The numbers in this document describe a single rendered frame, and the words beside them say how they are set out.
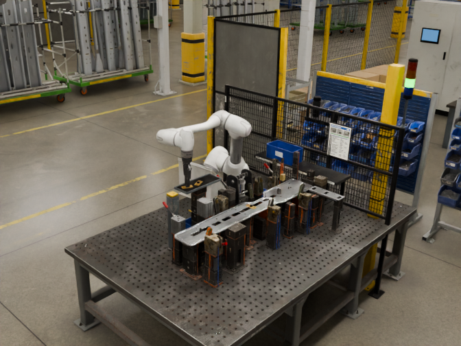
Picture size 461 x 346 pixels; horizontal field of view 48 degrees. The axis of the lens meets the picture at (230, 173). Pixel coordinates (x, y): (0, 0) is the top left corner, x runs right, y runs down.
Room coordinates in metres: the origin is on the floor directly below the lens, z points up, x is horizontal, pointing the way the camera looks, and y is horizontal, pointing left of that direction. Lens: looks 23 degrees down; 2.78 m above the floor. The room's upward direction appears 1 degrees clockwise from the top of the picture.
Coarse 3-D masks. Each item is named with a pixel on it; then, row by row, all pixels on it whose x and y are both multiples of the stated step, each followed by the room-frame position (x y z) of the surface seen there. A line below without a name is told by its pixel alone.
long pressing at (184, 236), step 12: (288, 180) 4.04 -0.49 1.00; (264, 192) 3.78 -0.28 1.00; (276, 192) 3.79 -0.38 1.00; (288, 192) 3.80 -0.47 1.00; (240, 204) 3.56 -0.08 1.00; (252, 204) 3.57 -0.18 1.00; (264, 204) 3.58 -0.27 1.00; (216, 216) 3.36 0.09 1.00; (228, 216) 3.36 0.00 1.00; (240, 216) 3.37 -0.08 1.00; (192, 228) 3.18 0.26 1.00; (216, 228) 3.19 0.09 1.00; (180, 240) 3.01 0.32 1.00; (192, 240) 3.01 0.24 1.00
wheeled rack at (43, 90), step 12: (60, 12) 9.79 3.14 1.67; (0, 24) 9.52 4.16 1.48; (12, 24) 9.47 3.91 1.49; (24, 24) 9.62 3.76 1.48; (60, 24) 9.78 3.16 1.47; (24, 48) 10.19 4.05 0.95; (48, 84) 10.03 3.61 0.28; (60, 84) 10.03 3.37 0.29; (0, 96) 8.98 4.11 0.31; (12, 96) 9.11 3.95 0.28; (24, 96) 9.16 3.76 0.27; (36, 96) 9.32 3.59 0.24; (60, 96) 9.77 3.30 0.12
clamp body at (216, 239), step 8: (208, 240) 2.95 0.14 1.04; (216, 240) 2.92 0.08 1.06; (208, 248) 2.95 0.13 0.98; (216, 248) 2.91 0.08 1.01; (208, 256) 2.96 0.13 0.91; (216, 256) 2.92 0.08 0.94; (208, 264) 2.96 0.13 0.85; (216, 264) 2.94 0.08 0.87; (208, 272) 2.95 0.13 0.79; (216, 272) 2.93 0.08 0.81; (208, 280) 2.95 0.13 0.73; (216, 280) 2.92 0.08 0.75
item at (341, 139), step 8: (336, 128) 4.23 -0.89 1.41; (344, 128) 4.18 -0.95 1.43; (352, 128) 4.13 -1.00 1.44; (328, 136) 4.28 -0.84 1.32; (336, 136) 4.23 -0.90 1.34; (344, 136) 4.17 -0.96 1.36; (328, 144) 4.28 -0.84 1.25; (336, 144) 4.22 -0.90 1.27; (344, 144) 4.17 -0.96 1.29; (336, 152) 4.21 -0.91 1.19; (344, 152) 4.16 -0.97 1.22; (344, 160) 4.15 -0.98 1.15
